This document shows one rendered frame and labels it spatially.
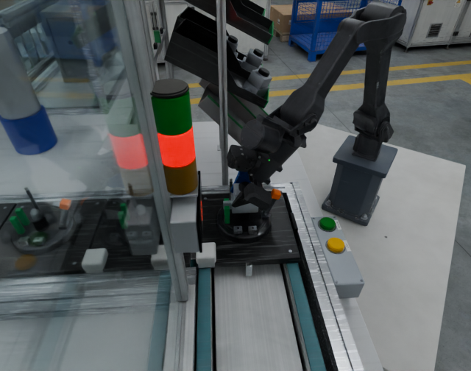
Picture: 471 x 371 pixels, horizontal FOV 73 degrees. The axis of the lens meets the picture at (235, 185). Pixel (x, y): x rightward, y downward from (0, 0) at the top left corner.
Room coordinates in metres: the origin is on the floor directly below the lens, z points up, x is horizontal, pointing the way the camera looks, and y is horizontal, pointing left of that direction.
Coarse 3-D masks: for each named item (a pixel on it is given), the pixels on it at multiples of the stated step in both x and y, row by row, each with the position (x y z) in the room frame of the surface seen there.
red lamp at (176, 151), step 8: (192, 128) 0.38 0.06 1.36; (160, 136) 0.36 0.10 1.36; (168, 136) 0.35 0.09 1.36; (176, 136) 0.35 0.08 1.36; (184, 136) 0.36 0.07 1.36; (192, 136) 0.37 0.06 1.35; (160, 144) 0.36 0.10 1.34; (168, 144) 0.35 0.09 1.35; (176, 144) 0.35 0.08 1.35; (184, 144) 0.36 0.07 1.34; (192, 144) 0.37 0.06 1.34; (160, 152) 0.36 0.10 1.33; (168, 152) 0.35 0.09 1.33; (176, 152) 0.35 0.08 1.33; (184, 152) 0.36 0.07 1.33; (192, 152) 0.37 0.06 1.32; (168, 160) 0.35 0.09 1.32; (176, 160) 0.35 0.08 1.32; (184, 160) 0.36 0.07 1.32; (192, 160) 0.37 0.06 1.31
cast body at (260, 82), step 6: (252, 72) 0.82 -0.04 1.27; (258, 72) 0.83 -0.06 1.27; (264, 72) 0.82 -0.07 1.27; (252, 78) 0.82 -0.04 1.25; (258, 78) 0.81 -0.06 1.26; (264, 78) 0.81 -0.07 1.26; (270, 78) 0.83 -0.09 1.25; (246, 84) 0.82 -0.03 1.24; (252, 84) 0.81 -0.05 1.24; (258, 84) 0.80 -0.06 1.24; (264, 84) 0.81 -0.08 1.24; (252, 90) 0.80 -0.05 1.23; (258, 90) 0.80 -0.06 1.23; (264, 90) 0.83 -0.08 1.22
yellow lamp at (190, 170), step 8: (168, 168) 0.35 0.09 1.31; (176, 168) 0.35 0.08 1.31; (184, 168) 0.35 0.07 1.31; (192, 168) 0.36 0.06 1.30; (168, 176) 0.36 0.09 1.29; (176, 176) 0.35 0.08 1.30; (184, 176) 0.35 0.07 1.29; (192, 176) 0.36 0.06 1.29; (168, 184) 0.36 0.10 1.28; (176, 184) 0.35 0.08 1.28; (184, 184) 0.35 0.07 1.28; (192, 184) 0.36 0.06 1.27; (176, 192) 0.35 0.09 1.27; (184, 192) 0.35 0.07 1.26
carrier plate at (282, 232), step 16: (208, 208) 0.63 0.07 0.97; (272, 208) 0.63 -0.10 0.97; (208, 224) 0.57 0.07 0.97; (272, 224) 0.57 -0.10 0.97; (288, 224) 0.57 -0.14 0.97; (208, 240) 0.52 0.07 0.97; (224, 240) 0.52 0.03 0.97; (272, 240) 0.52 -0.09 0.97; (288, 240) 0.52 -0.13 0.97; (224, 256) 0.47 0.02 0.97; (240, 256) 0.47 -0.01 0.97; (256, 256) 0.47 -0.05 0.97; (272, 256) 0.47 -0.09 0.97; (288, 256) 0.47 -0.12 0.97
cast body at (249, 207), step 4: (236, 184) 0.59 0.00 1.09; (240, 184) 0.58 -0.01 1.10; (244, 184) 0.58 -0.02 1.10; (236, 188) 0.57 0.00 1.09; (240, 188) 0.57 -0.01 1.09; (236, 192) 0.56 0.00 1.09; (232, 196) 0.58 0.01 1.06; (236, 196) 0.55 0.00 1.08; (232, 200) 0.57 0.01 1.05; (224, 204) 0.57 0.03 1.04; (228, 204) 0.57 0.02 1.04; (248, 204) 0.55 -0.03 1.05; (232, 208) 0.55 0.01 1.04; (236, 208) 0.55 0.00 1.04; (240, 208) 0.55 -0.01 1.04; (244, 208) 0.55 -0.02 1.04; (248, 208) 0.55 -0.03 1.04; (252, 208) 0.55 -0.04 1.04; (256, 208) 0.56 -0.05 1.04; (232, 212) 0.55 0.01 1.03; (236, 212) 0.55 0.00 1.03; (240, 212) 0.55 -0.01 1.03; (244, 212) 0.55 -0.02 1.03; (248, 212) 0.55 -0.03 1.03; (252, 212) 0.55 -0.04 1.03; (256, 212) 0.56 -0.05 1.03
